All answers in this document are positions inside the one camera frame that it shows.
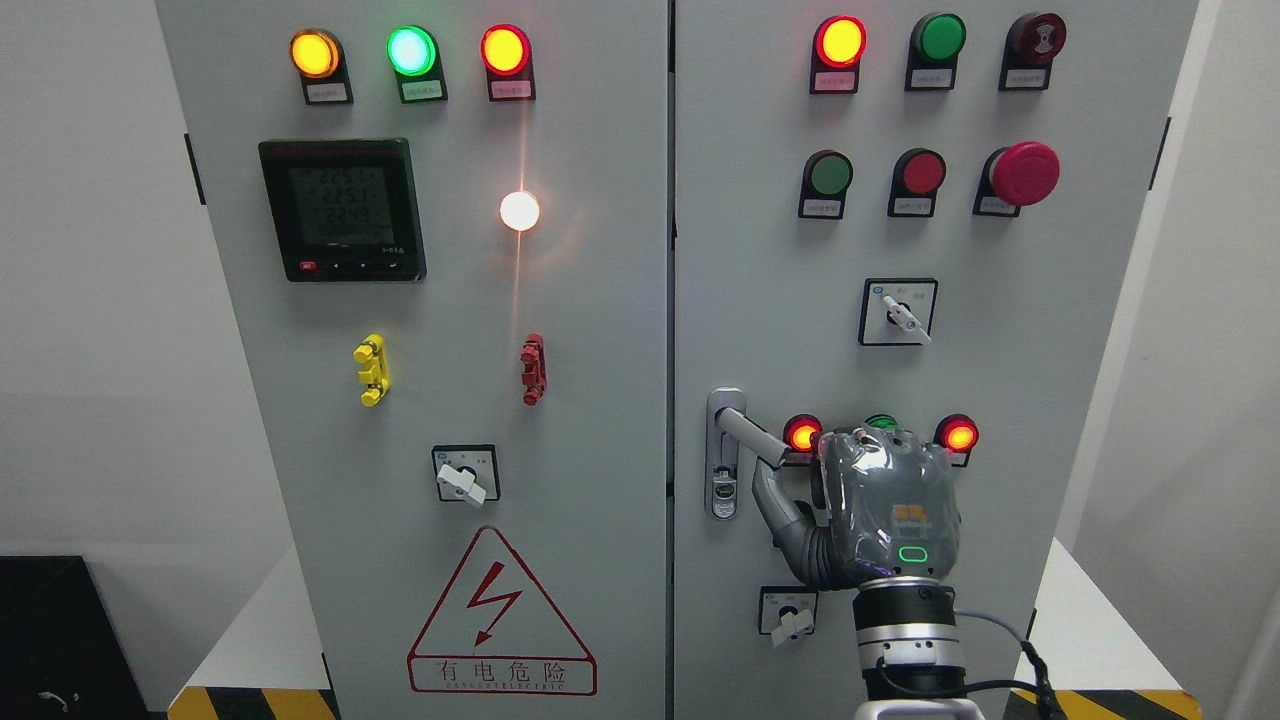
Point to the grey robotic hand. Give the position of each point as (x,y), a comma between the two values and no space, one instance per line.
(892,511)

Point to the silver door handle lock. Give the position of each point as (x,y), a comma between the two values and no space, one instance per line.
(727,427)

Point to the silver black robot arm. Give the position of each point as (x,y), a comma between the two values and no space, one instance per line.
(909,651)

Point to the grey right cabinet door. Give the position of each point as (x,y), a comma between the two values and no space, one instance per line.
(770,303)

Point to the grey cabinet door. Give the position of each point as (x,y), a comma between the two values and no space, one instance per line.
(583,473)
(770,303)

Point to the grey left cabinet door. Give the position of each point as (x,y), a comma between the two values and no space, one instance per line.
(583,473)

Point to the green indicator light lower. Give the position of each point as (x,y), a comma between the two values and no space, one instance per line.
(882,421)

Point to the red lit light lower right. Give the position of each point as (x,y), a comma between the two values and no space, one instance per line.
(958,434)

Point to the red lit light lower left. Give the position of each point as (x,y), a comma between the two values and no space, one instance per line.
(801,434)

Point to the white platform hazard stripes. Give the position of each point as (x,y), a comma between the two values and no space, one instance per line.
(268,663)

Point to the red push button second row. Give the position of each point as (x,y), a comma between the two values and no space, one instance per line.
(915,181)

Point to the green push button second row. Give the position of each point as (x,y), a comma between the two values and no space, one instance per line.
(827,176)

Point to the red emergency stop button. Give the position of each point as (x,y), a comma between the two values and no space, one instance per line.
(1018,175)

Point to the red terminal connector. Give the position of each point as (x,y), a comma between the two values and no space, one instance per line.
(534,369)

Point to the red electric warning sticker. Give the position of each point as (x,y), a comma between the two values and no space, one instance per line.
(494,629)

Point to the red lit light top right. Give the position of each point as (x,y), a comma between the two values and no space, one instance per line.
(837,47)

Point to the green push button top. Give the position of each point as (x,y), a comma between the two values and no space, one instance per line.
(935,43)

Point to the white indicator light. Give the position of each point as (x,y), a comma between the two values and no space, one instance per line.
(520,210)

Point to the dark red buzzer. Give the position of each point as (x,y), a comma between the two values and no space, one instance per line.
(1031,44)

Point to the yellow terminal connector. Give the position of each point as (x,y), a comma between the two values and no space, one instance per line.
(372,371)

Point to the red lit indicator light left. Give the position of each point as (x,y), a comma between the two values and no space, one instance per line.
(507,57)

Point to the black digital power meter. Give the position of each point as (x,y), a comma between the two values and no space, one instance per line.
(344,210)

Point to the green lit indicator light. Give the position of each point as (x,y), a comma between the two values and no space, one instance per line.
(414,56)

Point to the yellow indicator light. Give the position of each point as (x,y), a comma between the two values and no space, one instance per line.
(321,62)

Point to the black box lower left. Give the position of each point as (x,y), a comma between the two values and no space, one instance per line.
(60,658)

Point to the lower white rotary switch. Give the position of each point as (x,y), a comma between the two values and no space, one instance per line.
(787,613)

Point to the white rotary switch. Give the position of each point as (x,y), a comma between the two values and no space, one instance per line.
(787,613)
(466,473)

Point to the white lever selector switch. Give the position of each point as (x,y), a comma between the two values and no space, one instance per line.
(897,311)

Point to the left white rotary switch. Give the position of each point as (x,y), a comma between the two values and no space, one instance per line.
(466,473)

